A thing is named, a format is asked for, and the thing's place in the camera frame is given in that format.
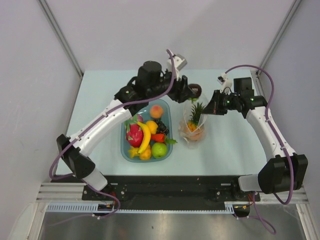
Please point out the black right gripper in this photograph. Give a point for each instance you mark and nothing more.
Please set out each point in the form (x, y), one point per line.
(214, 106)

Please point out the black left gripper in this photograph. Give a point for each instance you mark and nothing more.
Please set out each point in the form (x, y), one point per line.
(180, 91)

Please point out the dark purple toy mangosteen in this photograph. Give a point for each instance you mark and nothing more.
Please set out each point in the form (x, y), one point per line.
(197, 91)

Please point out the small toy pineapple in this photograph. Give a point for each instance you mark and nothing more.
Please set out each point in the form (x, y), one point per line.
(196, 111)

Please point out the clear polka dot zip bag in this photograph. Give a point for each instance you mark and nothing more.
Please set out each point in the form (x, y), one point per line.
(192, 139)

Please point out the toy peach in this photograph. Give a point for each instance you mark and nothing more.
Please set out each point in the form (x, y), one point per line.
(156, 111)

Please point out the red toy wax apple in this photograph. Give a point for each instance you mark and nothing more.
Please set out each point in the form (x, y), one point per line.
(137, 118)

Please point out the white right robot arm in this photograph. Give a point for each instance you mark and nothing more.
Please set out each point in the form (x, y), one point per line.
(285, 169)

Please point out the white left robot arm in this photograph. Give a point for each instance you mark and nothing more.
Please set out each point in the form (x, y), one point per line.
(75, 149)

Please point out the dark toy grape bunch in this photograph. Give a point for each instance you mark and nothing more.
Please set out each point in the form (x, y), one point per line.
(161, 127)

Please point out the teal plastic fruit tub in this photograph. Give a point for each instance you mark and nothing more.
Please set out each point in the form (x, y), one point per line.
(166, 119)

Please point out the yellow toy lemon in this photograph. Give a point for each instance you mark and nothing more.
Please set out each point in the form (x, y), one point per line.
(153, 126)

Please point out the yellow toy banana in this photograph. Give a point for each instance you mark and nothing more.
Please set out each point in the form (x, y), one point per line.
(146, 137)

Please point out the green toy apple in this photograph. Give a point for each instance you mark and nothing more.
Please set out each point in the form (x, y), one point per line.
(159, 150)

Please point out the pink toy dragon fruit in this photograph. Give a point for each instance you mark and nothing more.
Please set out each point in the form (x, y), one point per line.
(134, 133)

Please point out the orange toy tangerine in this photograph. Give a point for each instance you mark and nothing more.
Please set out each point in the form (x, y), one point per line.
(147, 154)

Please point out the yellow toy star fruit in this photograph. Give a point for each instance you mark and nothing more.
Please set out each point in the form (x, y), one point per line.
(133, 152)

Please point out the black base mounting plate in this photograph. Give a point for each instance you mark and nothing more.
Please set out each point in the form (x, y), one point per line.
(176, 193)

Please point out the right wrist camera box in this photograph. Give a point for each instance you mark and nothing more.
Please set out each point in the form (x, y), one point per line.
(226, 84)

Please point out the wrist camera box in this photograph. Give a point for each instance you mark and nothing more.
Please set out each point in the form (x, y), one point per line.
(226, 84)
(179, 63)

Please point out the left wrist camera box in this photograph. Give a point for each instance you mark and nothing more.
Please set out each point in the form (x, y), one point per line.
(179, 63)

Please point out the aluminium frame rail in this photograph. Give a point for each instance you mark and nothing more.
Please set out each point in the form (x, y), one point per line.
(60, 192)

